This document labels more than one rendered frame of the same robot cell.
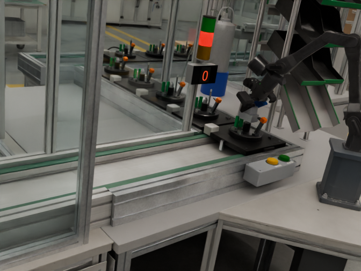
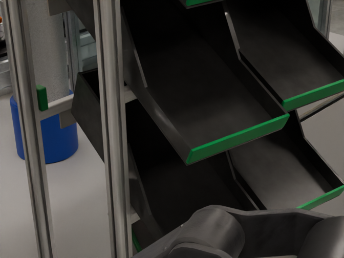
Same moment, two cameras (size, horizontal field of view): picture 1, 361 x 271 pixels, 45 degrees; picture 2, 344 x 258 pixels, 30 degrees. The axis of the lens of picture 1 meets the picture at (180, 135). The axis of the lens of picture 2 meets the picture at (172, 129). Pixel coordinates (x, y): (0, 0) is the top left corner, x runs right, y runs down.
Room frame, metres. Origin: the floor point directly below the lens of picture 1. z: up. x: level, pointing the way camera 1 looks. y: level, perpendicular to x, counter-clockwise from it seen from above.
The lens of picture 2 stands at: (1.20, -0.41, 1.68)
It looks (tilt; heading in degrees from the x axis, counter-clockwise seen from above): 28 degrees down; 357
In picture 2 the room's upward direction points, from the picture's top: 1 degrees counter-clockwise
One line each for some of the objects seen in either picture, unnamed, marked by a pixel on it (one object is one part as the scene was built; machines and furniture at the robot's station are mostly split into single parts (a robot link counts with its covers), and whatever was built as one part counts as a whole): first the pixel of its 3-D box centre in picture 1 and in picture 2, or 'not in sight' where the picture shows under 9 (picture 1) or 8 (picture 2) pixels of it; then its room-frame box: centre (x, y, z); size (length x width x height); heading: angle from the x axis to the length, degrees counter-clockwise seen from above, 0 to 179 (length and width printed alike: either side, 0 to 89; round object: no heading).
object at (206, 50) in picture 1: (203, 51); not in sight; (1.62, -0.04, 1.28); 0.05 x 0.05 x 0.05
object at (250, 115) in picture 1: (247, 111); not in sight; (1.67, -0.25, 1.07); 0.08 x 0.04 x 0.07; 43
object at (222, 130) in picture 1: (244, 137); not in sight; (1.66, -0.26, 0.96); 0.24 x 0.24 x 0.02; 43
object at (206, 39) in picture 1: (206, 38); not in sight; (1.62, -0.04, 1.33); 0.05 x 0.05 x 0.05
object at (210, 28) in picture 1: (208, 24); not in sight; (1.62, -0.04, 1.38); 0.05 x 0.05 x 0.05
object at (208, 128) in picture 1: (211, 129); not in sight; (1.67, -0.12, 0.97); 0.05 x 0.05 x 0.04; 43
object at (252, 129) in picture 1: (245, 133); not in sight; (1.66, -0.26, 0.98); 0.14 x 0.14 x 0.02
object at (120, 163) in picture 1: (182, 158); not in sight; (1.47, -0.02, 0.91); 0.84 x 0.28 x 0.10; 133
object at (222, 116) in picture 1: (204, 105); not in sight; (1.85, -0.09, 1.01); 0.24 x 0.24 x 0.13; 43
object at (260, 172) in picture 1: (270, 169); not in sight; (1.44, -0.34, 0.93); 0.21 x 0.07 x 0.06; 133
